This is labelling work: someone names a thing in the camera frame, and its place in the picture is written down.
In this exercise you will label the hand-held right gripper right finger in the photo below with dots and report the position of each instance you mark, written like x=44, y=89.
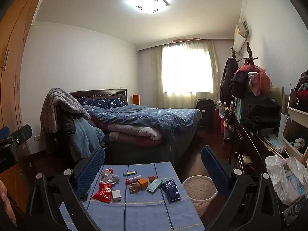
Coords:
x=214, y=170

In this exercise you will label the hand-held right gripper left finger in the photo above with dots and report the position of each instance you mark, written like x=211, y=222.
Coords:
x=90, y=173

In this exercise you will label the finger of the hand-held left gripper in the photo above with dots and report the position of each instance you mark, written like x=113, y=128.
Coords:
x=22, y=133

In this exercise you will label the crushed red white paper cup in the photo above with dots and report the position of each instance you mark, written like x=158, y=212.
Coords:
x=107, y=172

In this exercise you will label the white tissue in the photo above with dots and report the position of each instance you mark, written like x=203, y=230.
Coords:
x=110, y=180

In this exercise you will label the red snack packet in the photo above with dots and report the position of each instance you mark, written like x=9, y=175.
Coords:
x=103, y=192

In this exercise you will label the white plate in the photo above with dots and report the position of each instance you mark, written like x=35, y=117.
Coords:
x=199, y=190

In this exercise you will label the small white box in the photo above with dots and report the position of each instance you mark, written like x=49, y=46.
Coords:
x=116, y=195

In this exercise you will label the teal printed roll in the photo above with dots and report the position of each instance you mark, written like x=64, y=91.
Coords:
x=130, y=173

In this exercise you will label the pink tube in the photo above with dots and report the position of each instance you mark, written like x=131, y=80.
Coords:
x=133, y=179

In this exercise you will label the brown wrapper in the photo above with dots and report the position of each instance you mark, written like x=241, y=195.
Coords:
x=134, y=187

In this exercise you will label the dark blue packet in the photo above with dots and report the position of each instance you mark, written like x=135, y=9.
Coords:
x=170, y=190

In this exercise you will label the small orange box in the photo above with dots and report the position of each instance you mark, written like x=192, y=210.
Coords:
x=143, y=183

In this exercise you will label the green tissue packet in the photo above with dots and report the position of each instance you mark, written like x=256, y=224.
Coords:
x=154, y=186

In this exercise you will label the small orange toy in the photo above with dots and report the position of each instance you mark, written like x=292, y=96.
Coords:
x=152, y=178

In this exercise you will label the person's left hand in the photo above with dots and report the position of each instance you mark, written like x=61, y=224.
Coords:
x=6, y=202

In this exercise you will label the light blue fleece robe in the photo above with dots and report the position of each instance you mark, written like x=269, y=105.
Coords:
x=84, y=139

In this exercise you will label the dark wooden dresser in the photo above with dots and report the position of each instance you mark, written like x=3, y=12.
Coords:
x=252, y=149

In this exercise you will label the dark padded jacket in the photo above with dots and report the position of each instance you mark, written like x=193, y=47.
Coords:
x=68, y=124

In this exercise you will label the grey knitted blanket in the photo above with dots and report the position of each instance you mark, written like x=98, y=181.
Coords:
x=60, y=101

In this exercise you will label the black suitcase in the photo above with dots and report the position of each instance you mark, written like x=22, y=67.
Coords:
x=205, y=113

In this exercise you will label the folded pink grey quilt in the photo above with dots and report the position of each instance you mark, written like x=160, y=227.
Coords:
x=134, y=134

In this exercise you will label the blue striped tablecloth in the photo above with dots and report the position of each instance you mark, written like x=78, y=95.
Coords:
x=139, y=211

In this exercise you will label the clear plastic storage box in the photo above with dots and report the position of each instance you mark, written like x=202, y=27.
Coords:
x=220, y=107

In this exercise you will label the orange wooden wardrobe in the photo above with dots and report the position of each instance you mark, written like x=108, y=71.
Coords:
x=14, y=65

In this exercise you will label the star print navy pillow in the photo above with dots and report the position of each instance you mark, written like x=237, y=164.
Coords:
x=103, y=102

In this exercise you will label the white plastic bag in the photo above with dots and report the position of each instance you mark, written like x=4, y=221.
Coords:
x=286, y=178

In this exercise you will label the pile of dark clothes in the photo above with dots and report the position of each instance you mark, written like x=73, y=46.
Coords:
x=262, y=113

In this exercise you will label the dark wooden headboard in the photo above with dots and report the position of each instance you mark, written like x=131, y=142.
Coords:
x=96, y=93

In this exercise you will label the folded red grey quilt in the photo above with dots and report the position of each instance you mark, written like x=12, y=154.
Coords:
x=154, y=116

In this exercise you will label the orange bedside cabinet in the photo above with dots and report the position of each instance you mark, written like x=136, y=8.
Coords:
x=136, y=99

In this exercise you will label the white plastic storage rack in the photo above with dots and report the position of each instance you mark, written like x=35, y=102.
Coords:
x=294, y=130

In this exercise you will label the black hanging coat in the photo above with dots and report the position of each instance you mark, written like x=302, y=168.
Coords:
x=228, y=77

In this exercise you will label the red hanging garment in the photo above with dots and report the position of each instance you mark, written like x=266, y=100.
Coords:
x=262, y=79

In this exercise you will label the sheer cream curtain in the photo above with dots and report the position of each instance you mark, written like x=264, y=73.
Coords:
x=156, y=77

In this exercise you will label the wooden coat rack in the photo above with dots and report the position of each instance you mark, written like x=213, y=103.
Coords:
x=249, y=53

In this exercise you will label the white air conditioner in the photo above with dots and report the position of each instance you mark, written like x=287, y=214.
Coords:
x=241, y=37

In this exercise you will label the small picture frame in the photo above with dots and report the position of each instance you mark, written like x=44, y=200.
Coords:
x=247, y=160

